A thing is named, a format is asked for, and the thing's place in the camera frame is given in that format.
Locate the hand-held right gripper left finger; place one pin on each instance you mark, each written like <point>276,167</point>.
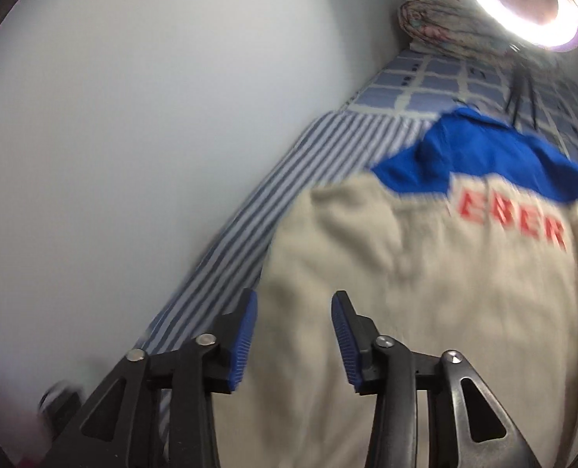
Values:
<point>246,341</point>

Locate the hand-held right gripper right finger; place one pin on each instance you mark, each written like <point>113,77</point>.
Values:
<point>342,341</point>

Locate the beige and blue jacket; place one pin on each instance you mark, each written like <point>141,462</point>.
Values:
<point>415,263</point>

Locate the blue white striped blanket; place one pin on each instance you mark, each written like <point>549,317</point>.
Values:
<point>269,195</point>

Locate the blue checked bed sheet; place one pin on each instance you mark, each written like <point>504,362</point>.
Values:
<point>430,83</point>

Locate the small black tripod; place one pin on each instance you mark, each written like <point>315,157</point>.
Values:
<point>521,70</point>

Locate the folded floral quilt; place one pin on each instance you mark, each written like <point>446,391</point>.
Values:
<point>440,19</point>

